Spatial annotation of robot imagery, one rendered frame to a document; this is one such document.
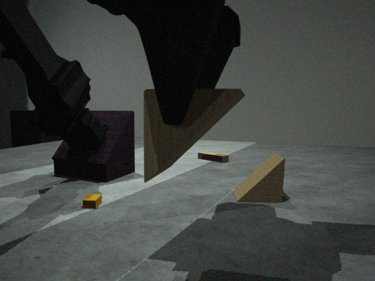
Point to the tan triangular block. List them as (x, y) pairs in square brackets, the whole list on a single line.
[(165, 144)]

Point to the brown triangular block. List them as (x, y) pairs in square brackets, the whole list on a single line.
[(265, 184)]

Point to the yellow rectangular block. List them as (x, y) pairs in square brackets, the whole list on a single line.
[(92, 201)]

